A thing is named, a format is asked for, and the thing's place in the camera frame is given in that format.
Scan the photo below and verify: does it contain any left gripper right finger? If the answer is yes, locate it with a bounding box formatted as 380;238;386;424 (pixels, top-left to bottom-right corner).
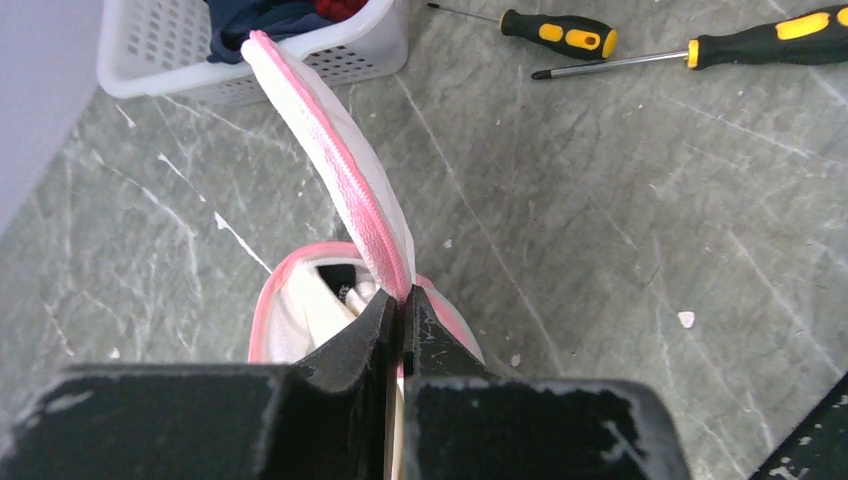
402;287;689;479

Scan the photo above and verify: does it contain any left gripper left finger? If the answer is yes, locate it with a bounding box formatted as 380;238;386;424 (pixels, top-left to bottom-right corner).
1;293;397;479

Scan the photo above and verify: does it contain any white black bra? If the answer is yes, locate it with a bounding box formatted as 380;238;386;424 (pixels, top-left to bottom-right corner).
317;264;379;317

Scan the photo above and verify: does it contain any red bra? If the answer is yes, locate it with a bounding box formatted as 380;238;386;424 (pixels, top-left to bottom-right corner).
314;0;368;23

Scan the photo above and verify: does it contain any navy blue bra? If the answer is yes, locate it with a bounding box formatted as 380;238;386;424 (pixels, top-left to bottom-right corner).
206;0;334;64

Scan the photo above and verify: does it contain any black yellow short screwdriver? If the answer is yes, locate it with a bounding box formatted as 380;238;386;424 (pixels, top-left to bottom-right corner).
426;2;618;61

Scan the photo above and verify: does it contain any white plastic basket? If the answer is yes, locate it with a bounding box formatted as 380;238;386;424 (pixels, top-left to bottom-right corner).
97;1;410;105

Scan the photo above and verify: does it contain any long yellow black screwdriver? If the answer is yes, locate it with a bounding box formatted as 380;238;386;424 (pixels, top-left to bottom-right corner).
531;4;847;81

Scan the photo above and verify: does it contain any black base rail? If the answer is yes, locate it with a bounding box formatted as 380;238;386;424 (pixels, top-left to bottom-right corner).
750;375;847;480

